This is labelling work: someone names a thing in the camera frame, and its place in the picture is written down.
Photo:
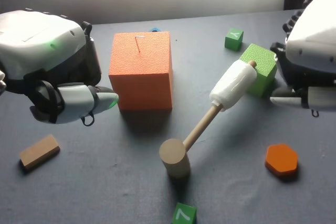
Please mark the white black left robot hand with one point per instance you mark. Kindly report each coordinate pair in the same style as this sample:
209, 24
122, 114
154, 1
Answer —
39, 43

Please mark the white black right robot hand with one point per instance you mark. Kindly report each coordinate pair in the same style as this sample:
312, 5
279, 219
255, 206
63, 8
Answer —
312, 43

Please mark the large orange foam cube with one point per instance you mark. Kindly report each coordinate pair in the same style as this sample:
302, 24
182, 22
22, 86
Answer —
141, 77

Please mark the small green block letter Y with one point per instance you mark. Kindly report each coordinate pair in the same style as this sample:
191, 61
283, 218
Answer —
233, 39

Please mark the plain wooden rectangular block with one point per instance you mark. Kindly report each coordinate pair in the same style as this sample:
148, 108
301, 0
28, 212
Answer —
39, 153

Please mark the blue four-hole square block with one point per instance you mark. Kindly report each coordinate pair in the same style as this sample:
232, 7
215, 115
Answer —
155, 29

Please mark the orange hexagon block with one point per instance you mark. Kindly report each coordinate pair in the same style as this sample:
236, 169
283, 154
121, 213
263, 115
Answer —
281, 158

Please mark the small green cube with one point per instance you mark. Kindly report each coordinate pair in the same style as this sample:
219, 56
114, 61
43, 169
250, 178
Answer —
183, 213

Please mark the large green foam cube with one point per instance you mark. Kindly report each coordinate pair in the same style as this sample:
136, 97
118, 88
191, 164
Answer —
263, 77

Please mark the grey table cloth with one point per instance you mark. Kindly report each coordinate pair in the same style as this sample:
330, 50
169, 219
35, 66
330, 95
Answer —
105, 182

